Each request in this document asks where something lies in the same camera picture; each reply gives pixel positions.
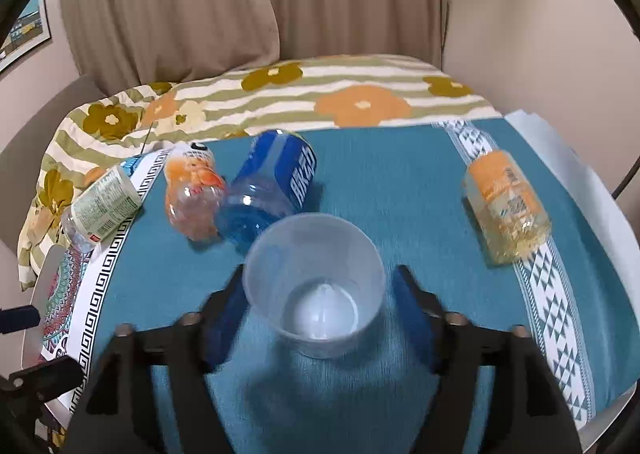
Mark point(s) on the framed wall picture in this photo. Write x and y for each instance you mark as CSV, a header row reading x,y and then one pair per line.
x,y
25,29

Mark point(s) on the floral striped blanket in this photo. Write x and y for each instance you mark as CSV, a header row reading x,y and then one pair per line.
x,y
225,99

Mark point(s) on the green label clear bottle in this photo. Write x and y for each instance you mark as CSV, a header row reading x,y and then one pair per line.
x,y
102,211

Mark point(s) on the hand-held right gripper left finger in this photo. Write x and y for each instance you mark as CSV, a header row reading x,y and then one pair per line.
x,y
225,321

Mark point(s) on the blue plastic bottle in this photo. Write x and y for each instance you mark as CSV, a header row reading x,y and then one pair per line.
x,y
272,184

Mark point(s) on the teal patterned cloth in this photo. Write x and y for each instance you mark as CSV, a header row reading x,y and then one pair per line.
x,y
350,244

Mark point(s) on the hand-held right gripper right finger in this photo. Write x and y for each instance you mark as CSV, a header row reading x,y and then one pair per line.
x,y
412,314

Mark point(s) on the orange label clear bottle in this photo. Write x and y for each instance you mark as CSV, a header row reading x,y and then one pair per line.
x,y
195,194

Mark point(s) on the beige curtain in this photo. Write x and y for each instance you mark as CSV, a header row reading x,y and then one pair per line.
x,y
240,4

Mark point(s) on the translucent plastic cup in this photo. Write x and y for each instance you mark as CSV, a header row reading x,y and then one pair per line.
x,y
315,284

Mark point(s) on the yellow drink bottle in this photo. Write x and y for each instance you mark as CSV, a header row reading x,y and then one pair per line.
x,y
507,206

